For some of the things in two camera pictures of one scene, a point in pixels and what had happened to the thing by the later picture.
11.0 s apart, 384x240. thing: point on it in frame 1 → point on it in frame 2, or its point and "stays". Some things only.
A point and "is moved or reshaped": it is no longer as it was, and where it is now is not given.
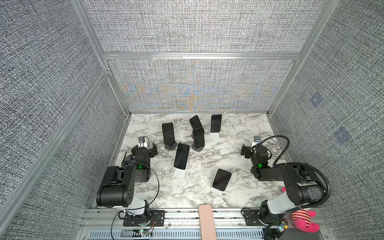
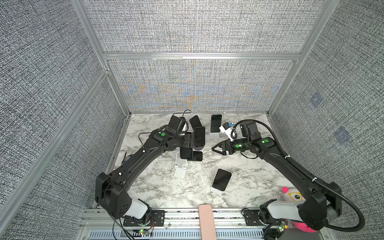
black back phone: x=195 y=122 stays
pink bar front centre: x=207 y=229 stays
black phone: x=221 y=179 stays
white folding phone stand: x=179 y=173 stays
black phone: x=168 y=133 is moved or reshaped
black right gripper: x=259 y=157 → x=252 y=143
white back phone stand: x=214 y=135 stays
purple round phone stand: x=197 y=149 stays
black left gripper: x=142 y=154 → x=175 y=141
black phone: x=181 y=156 → x=197 y=156
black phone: x=216 y=122 stays
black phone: x=199 y=137 stays
